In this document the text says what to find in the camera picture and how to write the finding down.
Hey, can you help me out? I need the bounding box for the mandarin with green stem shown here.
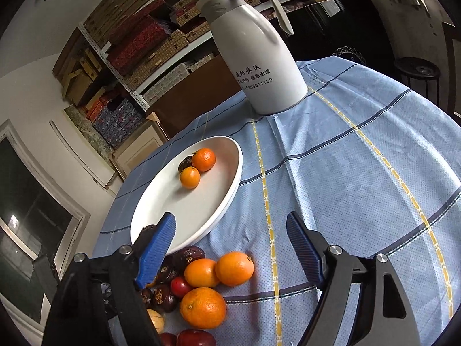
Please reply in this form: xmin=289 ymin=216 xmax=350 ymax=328
xmin=191 ymin=148 xmax=217 ymax=172

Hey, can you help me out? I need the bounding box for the white framed window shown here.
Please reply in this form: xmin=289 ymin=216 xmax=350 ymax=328
xmin=0 ymin=119 xmax=90 ymax=327

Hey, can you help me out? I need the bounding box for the shelf of boxes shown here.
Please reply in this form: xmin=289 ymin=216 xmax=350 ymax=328
xmin=52 ymin=0 xmax=357 ymax=148

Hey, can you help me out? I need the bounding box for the pale yellow round fruit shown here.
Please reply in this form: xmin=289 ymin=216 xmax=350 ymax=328
xmin=146 ymin=308 xmax=167 ymax=334

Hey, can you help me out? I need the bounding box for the green marbled board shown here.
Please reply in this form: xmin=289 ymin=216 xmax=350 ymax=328
xmin=64 ymin=105 xmax=116 ymax=154

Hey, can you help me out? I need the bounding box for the large wrinkled dark fruit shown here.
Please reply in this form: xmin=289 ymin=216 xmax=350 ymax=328
xmin=169 ymin=246 xmax=206 ymax=271

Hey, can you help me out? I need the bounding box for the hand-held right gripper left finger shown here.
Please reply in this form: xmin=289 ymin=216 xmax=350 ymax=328
xmin=41 ymin=212 xmax=177 ymax=346

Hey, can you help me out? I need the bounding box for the white oval plate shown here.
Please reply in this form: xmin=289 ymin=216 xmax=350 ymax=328
xmin=130 ymin=136 xmax=243 ymax=256

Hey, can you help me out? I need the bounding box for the blue checked tablecloth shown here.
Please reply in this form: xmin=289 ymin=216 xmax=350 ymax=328
xmin=86 ymin=58 xmax=461 ymax=346

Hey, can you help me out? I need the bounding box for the white thermos jug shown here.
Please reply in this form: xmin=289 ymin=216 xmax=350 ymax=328
xmin=195 ymin=0 xmax=309 ymax=115

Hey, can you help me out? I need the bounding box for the red cherry tomato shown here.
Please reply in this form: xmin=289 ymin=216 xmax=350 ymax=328
xmin=170 ymin=276 xmax=193 ymax=299

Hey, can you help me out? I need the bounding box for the white metal shelf rack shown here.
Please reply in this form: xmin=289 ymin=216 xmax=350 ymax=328
xmin=77 ymin=0 xmax=361 ymax=112

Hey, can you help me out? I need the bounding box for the large orange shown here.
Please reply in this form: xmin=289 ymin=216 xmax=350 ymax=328
xmin=179 ymin=287 xmax=227 ymax=330

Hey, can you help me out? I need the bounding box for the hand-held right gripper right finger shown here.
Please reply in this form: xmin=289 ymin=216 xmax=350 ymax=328
xmin=286 ymin=212 xmax=422 ymax=346

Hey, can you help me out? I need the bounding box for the black round stool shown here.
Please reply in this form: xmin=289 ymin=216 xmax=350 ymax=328
xmin=394 ymin=57 xmax=442 ymax=107

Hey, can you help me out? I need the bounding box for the light wooden frame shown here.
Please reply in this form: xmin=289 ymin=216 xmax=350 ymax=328
xmin=112 ymin=112 xmax=170 ymax=184

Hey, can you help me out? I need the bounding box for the brown cardboard box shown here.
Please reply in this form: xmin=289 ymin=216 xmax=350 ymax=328
xmin=146 ymin=54 xmax=249 ymax=139

